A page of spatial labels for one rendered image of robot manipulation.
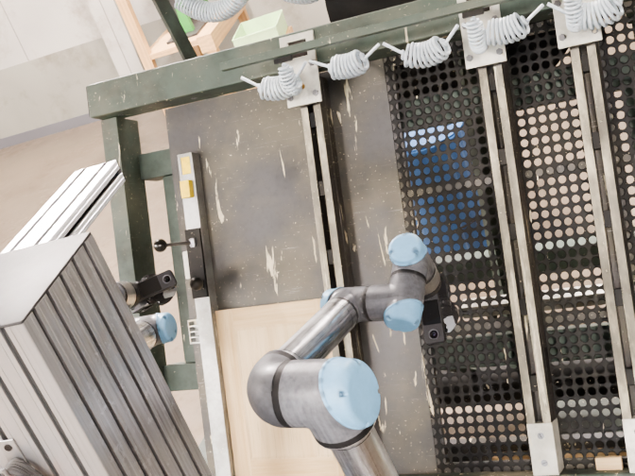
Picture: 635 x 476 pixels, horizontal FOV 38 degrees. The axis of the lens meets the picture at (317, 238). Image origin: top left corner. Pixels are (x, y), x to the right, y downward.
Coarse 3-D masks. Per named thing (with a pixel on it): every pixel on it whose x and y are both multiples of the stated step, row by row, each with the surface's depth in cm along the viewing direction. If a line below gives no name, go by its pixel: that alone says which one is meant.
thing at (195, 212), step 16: (192, 160) 262; (192, 176) 262; (192, 208) 263; (192, 224) 263; (208, 240) 264; (208, 256) 263; (208, 272) 262; (208, 288) 261; (208, 304) 261; (208, 320) 261; (208, 336) 261; (208, 352) 261; (208, 368) 261; (208, 384) 261; (208, 400) 261; (224, 400) 260; (224, 416) 259; (224, 432) 259; (224, 448) 259; (224, 464) 259
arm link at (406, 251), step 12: (396, 240) 188; (408, 240) 187; (420, 240) 187; (396, 252) 187; (408, 252) 186; (420, 252) 186; (396, 264) 187; (408, 264) 186; (420, 264) 187; (432, 264) 192; (432, 276) 193
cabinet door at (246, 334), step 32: (224, 320) 261; (256, 320) 257; (288, 320) 252; (224, 352) 261; (256, 352) 257; (224, 384) 261; (256, 416) 257; (256, 448) 257; (288, 448) 253; (320, 448) 249
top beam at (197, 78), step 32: (448, 0) 224; (544, 0) 214; (320, 32) 238; (384, 32) 231; (416, 32) 228; (448, 32) 224; (192, 64) 255; (256, 64) 246; (96, 96) 269; (128, 96) 264; (160, 96) 260; (192, 96) 259
